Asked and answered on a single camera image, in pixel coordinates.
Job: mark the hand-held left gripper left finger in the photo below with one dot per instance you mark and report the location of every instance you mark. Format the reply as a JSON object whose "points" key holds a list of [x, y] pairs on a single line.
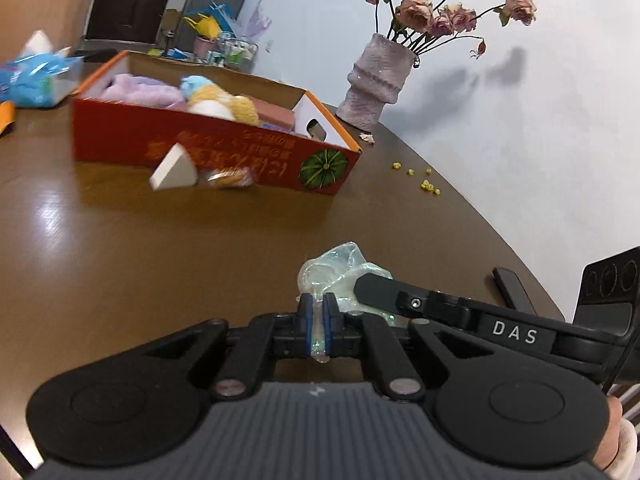
{"points": [[306, 320]]}

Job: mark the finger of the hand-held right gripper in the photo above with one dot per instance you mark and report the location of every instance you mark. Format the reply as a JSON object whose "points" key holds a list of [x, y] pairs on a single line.
{"points": [[515, 292], [410, 302]]}

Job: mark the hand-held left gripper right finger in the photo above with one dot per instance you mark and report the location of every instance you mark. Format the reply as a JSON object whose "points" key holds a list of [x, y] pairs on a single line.
{"points": [[331, 320]]}

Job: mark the iridescent plastic packet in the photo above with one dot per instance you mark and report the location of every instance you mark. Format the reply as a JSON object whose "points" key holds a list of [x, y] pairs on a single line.
{"points": [[330, 270]]}

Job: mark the yellow and white plush lamb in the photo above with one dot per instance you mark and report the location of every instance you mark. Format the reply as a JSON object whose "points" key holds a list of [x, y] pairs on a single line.
{"points": [[220, 102]]}

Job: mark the red cardboard box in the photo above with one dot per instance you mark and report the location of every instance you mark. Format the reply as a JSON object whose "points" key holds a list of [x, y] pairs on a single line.
{"points": [[125, 135]]}

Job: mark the blue cloud plush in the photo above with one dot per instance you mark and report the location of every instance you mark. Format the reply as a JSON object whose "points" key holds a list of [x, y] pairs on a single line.
{"points": [[195, 85]]}

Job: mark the person's right hand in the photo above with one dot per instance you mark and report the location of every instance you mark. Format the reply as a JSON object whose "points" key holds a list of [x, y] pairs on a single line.
{"points": [[622, 440]]}

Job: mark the yellow flower crumbs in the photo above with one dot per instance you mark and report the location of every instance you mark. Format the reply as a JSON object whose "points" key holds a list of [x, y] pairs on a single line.
{"points": [[427, 186]]}

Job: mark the orange snack packet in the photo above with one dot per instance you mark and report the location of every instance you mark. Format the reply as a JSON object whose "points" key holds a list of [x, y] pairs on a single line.
{"points": [[230, 178]]}

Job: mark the cream wedge sponge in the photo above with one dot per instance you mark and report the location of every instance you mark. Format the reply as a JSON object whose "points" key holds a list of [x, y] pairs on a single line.
{"points": [[172, 170]]}

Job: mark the pink rectangular block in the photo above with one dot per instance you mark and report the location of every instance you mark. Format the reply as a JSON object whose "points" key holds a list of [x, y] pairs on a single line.
{"points": [[275, 115]]}

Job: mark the pink ceramic vase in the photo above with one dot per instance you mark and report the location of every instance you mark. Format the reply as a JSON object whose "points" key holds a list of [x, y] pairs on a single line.
{"points": [[372, 85]]}

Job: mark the purple fluffy cloth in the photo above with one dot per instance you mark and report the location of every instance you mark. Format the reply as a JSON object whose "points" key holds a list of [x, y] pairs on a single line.
{"points": [[140, 91]]}

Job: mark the pink bucket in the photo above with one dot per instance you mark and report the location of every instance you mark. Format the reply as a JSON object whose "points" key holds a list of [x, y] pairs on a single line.
{"points": [[204, 46]]}

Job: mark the dried pink roses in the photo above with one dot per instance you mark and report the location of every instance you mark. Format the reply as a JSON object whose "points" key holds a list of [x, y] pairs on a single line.
{"points": [[415, 10]]}

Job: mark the blue and yellow bag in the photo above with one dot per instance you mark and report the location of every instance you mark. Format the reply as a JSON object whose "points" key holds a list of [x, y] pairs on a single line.
{"points": [[210, 20]]}

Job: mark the orange plastic tool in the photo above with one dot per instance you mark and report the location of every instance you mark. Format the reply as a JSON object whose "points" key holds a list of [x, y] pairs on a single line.
{"points": [[6, 117]]}

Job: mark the blue tissue pack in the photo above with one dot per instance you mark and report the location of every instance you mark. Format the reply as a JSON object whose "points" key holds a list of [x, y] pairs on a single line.
{"points": [[35, 80]]}

